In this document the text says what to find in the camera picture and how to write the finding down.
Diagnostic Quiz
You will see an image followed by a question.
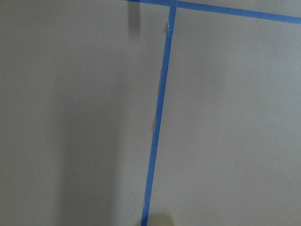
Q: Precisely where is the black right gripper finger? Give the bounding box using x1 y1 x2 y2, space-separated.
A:
147 213 174 226

